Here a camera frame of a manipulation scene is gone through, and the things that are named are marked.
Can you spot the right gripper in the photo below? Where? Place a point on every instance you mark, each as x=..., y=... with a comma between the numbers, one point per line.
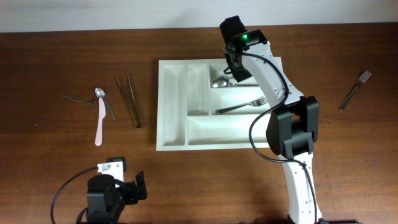
x=239, y=73

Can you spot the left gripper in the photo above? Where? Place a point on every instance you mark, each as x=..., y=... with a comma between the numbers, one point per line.
x=132, y=188

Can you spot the silver tablespoon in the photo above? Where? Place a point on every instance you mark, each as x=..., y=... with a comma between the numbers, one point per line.
x=221, y=75
x=226, y=83

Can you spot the silver fork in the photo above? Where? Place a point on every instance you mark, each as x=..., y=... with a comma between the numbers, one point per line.
x=254, y=103
x=359, y=83

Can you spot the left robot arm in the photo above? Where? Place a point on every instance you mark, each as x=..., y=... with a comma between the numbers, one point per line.
x=107, y=198

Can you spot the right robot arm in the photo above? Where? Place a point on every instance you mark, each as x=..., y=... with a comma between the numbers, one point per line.
x=292, y=128

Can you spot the pink plastic knife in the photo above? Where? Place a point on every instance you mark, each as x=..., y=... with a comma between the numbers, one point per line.
x=101, y=115

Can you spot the white plastic cutlery tray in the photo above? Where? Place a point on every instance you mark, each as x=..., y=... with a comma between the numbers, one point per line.
x=186, y=118

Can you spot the long metal tweezers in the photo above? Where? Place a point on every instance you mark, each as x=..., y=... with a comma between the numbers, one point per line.
x=128, y=95

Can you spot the small dark teaspoon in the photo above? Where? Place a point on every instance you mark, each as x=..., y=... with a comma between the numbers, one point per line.
x=89, y=102

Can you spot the silver teaspoon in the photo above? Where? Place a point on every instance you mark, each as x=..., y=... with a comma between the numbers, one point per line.
x=101, y=94

